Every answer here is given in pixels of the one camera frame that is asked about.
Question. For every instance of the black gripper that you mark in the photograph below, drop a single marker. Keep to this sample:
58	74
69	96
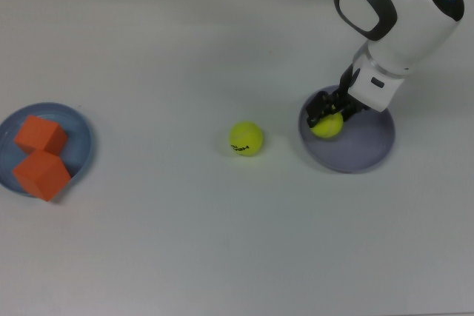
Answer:
345	90

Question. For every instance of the yellow tennis ball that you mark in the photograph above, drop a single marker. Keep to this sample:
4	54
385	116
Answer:
327	129
245	138

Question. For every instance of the orange foam cube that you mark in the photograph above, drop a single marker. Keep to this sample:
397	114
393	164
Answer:
40	175
39	132

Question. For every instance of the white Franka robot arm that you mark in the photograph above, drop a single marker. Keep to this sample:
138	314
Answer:
407	27

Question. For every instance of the purple plastic plate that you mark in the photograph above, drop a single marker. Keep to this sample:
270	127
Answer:
355	149

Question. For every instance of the blue plastic plate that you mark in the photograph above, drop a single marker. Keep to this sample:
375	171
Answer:
79	134

